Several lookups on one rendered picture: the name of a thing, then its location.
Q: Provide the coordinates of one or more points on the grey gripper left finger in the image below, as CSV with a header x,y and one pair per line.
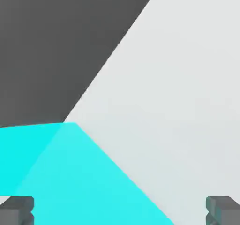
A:
x,y
16,211

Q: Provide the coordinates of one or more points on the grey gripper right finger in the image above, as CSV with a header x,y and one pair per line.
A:
x,y
223,211

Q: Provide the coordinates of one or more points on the large cyan box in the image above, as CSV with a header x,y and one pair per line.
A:
x,y
75,172

